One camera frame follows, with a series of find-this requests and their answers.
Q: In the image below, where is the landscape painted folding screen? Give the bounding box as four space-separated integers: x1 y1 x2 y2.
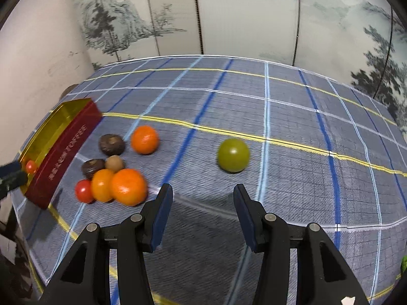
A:
70 0 407 124

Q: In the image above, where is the small tan round fruit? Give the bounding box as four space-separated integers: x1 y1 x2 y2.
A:
105 155 125 173

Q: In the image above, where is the large orange tangerine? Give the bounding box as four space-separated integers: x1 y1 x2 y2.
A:
110 168 148 206

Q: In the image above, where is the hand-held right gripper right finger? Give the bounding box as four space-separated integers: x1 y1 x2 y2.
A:
233 184 369 305

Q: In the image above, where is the blue plaid tablecloth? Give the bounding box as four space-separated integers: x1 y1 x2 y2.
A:
13 55 407 305

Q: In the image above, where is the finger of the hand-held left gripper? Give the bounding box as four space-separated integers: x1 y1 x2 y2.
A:
0 161 28 198

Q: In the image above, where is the small orange tangerine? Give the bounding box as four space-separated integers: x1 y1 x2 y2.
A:
130 125 159 155

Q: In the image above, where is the round dark brown fruit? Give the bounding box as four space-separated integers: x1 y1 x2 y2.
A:
99 134 125 156

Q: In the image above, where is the green round fruit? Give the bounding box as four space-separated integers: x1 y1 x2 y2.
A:
217 138 250 174

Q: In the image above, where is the smooth yellow-orange orange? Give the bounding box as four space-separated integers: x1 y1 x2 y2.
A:
91 169 115 203

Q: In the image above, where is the flat dark brown fruit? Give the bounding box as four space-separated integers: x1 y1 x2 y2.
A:
82 159 106 180

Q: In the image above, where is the red and gold tin box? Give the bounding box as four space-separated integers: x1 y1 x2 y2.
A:
20 98 103 209

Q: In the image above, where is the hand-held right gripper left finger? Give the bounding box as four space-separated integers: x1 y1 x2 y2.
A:
38 184 174 305

